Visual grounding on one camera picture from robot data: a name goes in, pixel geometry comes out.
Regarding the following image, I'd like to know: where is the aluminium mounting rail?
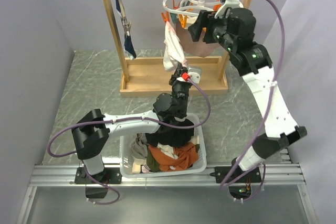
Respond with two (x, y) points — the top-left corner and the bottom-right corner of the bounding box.
(28, 163), (306, 187)

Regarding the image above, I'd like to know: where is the wooden clip hanger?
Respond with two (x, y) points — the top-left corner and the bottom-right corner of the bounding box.
(115, 0), (131, 36)

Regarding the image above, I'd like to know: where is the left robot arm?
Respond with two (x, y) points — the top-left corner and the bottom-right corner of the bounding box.
(71, 63), (192, 183)

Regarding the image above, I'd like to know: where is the black underwear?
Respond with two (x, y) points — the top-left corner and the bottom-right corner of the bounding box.
(145, 125), (194, 148)

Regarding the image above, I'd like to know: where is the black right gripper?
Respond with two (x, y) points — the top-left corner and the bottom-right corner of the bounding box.
(187, 10), (236, 53)

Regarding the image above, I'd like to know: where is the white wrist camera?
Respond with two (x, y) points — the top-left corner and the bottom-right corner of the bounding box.
(187, 66), (202, 84)
(214, 0), (244, 19)

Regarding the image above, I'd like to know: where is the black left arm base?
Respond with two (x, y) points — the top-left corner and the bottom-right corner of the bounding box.
(74, 167), (122, 200)

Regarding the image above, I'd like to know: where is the cream white garment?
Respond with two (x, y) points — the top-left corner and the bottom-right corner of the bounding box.
(157, 143), (178, 159)

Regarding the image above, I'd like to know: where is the wooden clothes rack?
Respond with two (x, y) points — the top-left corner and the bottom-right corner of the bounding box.
(97, 0), (261, 98)

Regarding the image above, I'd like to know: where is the pink beige underwear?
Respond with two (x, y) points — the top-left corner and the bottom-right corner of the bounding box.
(175, 17), (219, 58)

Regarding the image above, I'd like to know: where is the navy blue underwear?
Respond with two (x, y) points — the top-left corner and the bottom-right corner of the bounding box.
(114, 0), (137, 61)

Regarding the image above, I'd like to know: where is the grey garment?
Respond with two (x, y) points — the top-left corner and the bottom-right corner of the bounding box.
(129, 133), (148, 161)

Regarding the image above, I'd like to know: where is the white clip hanger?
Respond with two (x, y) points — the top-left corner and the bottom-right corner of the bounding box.
(161, 0), (222, 28)

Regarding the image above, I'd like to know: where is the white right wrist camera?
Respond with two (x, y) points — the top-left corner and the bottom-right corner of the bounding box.
(214, 0), (244, 19)

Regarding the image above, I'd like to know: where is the white underwear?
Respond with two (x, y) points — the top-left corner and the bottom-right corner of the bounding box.
(163, 22), (187, 71)

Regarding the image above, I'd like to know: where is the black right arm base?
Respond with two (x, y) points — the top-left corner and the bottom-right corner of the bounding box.
(209, 165), (263, 200)

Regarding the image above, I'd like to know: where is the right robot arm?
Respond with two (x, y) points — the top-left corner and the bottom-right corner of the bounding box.
(188, 8), (307, 182)

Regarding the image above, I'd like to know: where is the orange brown garment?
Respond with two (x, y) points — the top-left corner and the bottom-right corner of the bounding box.
(146, 143), (199, 172)

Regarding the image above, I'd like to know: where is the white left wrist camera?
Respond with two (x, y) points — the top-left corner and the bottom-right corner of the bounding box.
(187, 66), (202, 84)

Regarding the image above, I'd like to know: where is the white plastic laundry basket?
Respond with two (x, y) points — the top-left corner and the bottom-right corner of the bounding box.
(120, 126), (207, 178)

